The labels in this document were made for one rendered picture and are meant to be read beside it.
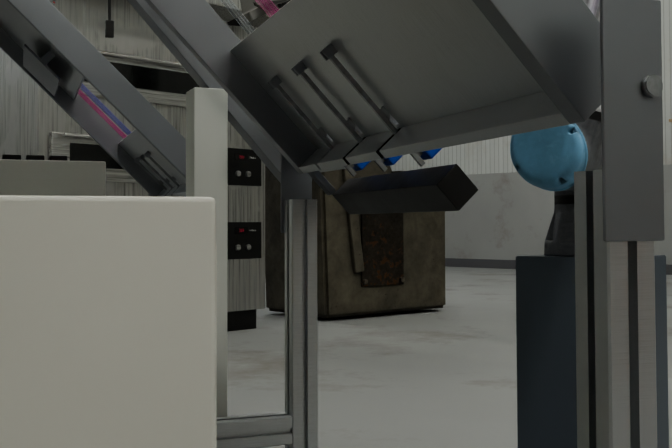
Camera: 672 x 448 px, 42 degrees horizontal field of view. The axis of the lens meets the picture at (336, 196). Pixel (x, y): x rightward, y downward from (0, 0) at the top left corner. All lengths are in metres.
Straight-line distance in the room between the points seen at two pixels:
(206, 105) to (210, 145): 0.07
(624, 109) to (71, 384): 0.40
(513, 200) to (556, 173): 10.72
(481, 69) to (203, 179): 0.80
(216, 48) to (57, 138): 3.14
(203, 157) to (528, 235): 10.53
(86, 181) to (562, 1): 0.48
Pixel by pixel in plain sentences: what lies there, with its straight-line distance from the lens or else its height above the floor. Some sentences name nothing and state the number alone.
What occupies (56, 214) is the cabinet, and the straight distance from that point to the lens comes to 0.54.
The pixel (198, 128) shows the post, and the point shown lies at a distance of 1.52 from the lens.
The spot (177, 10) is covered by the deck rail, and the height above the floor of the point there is 0.90.
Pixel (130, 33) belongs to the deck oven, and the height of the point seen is 1.59.
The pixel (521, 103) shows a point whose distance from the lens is 0.77.
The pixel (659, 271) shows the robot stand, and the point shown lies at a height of 0.52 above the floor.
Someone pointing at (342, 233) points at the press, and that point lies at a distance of 5.53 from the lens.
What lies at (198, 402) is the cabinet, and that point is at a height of 0.49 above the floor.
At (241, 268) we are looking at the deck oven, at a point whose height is 0.35.
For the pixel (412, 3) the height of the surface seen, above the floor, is 0.80.
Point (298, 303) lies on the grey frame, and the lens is 1.31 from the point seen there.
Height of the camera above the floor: 0.60
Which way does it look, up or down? 2 degrees up
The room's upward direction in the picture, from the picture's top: straight up
